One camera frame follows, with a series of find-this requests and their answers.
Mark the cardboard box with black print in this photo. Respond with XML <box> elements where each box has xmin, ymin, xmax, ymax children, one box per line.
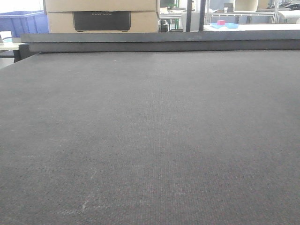
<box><xmin>47</xmin><ymin>11</ymin><xmax>158</xmax><ymax>33</ymax></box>

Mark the blue tray on white table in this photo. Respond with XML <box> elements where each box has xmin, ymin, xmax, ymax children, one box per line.
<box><xmin>210</xmin><ymin>22</ymin><xmax>239</xmax><ymax>29</ymax></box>

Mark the pink tape roll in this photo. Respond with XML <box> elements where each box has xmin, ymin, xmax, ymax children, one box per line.
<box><xmin>217</xmin><ymin>20</ymin><xmax>225</xmax><ymax>26</ymax></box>

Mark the upper cardboard box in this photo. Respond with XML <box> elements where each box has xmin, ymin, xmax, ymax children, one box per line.
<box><xmin>44</xmin><ymin>0</ymin><xmax>160</xmax><ymax>12</ymax></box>

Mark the blue plastic crate background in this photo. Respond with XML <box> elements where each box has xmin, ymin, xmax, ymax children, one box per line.
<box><xmin>0</xmin><ymin>10</ymin><xmax>49</xmax><ymax>38</ymax></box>

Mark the white paper cup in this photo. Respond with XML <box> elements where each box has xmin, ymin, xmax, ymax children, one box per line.
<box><xmin>0</xmin><ymin>31</ymin><xmax>13</xmax><ymax>45</ymax></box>

